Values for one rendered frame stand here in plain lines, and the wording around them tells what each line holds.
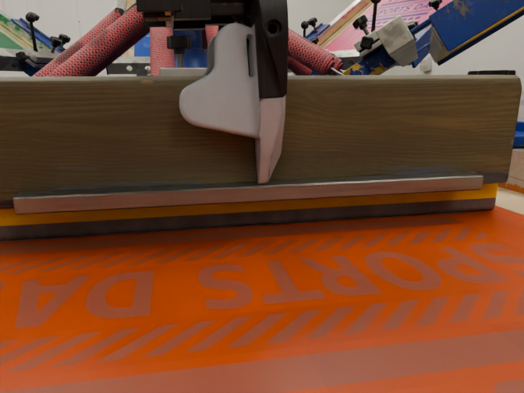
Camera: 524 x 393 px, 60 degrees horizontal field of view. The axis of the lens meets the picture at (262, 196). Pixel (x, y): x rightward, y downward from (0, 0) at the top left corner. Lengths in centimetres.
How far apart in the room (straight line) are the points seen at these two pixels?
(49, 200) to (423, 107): 24
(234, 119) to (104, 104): 8
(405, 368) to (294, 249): 12
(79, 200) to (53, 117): 5
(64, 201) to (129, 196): 4
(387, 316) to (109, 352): 11
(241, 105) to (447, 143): 15
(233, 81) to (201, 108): 2
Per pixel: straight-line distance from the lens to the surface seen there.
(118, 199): 28
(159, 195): 28
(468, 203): 37
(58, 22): 474
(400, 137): 32
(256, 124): 26
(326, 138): 30
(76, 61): 111
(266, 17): 25
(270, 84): 26
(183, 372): 16
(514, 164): 47
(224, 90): 26
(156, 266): 25
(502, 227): 35
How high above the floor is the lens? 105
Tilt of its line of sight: 13 degrees down
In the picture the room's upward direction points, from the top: 1 degrees counter-clockwise
